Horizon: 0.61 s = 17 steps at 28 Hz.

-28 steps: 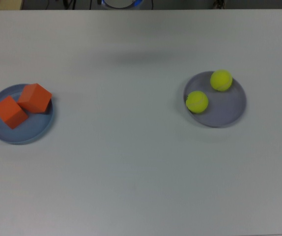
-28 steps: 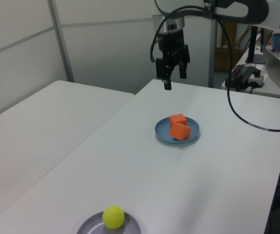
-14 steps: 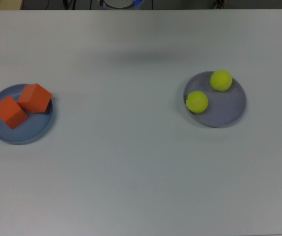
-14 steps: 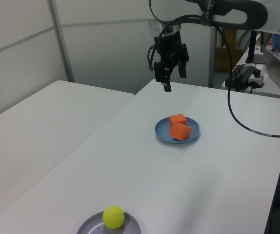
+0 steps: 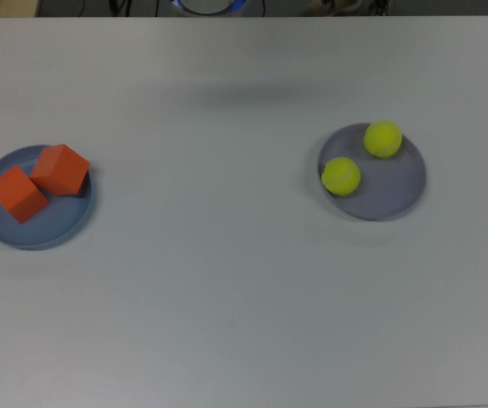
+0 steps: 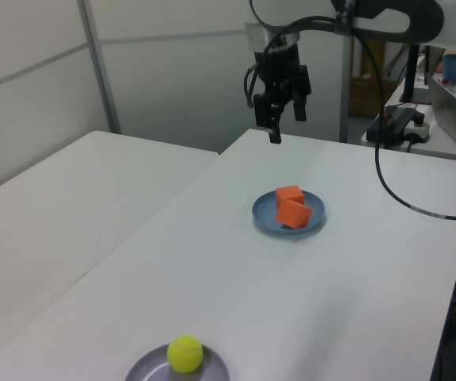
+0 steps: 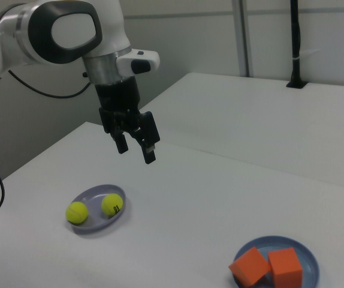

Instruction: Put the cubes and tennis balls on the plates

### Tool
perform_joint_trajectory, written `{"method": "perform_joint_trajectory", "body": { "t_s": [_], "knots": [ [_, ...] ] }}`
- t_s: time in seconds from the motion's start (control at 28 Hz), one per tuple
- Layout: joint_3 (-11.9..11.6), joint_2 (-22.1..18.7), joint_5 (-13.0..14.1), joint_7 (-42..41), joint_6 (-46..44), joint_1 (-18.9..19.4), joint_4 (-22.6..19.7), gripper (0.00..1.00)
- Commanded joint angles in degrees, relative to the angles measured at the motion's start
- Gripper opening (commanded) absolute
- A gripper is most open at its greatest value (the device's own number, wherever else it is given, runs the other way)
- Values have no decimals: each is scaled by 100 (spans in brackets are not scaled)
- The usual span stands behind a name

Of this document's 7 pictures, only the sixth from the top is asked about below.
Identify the orange foam cube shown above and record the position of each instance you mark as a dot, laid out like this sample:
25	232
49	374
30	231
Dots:
293	217
287	192

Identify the black power box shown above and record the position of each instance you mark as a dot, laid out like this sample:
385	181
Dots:
393	123

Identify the grey laptop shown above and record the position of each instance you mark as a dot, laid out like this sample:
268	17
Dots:
448	115

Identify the blue cup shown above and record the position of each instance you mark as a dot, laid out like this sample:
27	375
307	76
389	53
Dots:
451	68

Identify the black monitor stand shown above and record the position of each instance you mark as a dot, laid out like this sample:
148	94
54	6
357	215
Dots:
411	75

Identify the white desk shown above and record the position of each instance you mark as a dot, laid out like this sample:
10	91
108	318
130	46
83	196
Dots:
422	150

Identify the yellow tennis ball black print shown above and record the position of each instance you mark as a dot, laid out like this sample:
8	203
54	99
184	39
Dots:
184	354

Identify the grey partition post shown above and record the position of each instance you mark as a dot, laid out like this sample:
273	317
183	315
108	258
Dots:
349	99
99	67

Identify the blue plate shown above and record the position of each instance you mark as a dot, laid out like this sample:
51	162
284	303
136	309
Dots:
263	214

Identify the white box with black knob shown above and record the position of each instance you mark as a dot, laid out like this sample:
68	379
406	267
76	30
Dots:
418	129

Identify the cardboard box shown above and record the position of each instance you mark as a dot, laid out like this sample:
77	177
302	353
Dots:
365	97

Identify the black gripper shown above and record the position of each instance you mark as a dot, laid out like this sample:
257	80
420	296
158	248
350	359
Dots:
279	65

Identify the purple plate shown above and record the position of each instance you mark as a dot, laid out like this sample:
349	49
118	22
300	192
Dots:
212	369

